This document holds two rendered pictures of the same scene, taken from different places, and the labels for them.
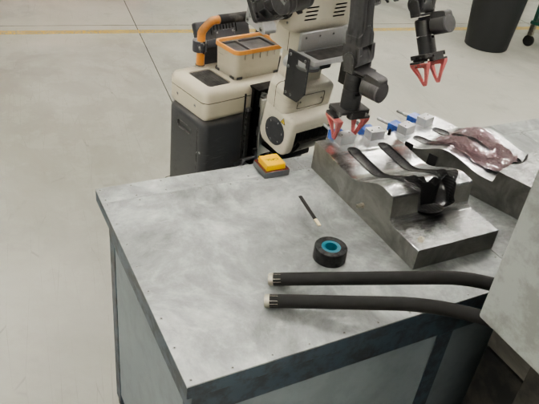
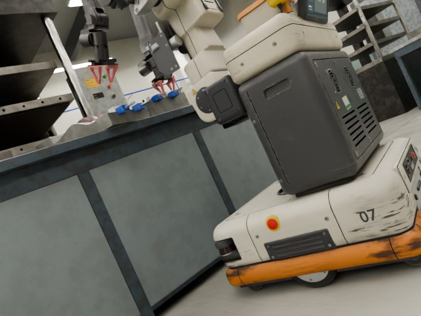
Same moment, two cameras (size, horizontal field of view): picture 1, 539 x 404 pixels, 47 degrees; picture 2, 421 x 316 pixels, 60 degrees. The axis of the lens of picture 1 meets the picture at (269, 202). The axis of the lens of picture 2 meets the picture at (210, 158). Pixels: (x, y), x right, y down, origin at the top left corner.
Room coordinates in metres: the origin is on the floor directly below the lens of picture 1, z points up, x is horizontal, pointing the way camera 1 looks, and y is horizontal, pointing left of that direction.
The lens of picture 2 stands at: (3.48, -0.51, 0.51)
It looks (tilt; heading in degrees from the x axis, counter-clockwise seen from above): 0 degrees down; 168
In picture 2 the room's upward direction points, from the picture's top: 25 degrees counter-clockwise
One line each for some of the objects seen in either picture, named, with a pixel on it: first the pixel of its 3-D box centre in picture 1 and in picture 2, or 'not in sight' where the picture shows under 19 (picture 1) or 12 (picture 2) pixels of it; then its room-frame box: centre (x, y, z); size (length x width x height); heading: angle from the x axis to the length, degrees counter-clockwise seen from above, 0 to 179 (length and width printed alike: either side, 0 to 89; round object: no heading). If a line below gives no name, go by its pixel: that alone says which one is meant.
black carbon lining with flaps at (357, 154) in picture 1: (403, 166); not in sight; (1.48, -0.35, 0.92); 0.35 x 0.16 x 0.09; 31
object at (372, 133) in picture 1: (365, 130); (158, 97); (1.72, -0.26, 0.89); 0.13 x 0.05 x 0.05; 29
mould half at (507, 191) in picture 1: (475, 155); (93, 131); (1.71, -0.61, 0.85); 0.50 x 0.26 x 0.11; 48
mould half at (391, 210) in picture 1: (399, 184); (143, 118); (1.46, -0.35, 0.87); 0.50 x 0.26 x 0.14; 31
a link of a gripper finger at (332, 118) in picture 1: (340, 123); (168, 85); (1.62, -0.17, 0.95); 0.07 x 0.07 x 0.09; 31
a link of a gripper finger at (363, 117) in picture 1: (351, 122); (162, 86); (1.65, -0.21, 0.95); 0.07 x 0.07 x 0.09; 31
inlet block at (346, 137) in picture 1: (335, 134); (174, 93); (1.67, -0.17, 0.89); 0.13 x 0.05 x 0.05; 31
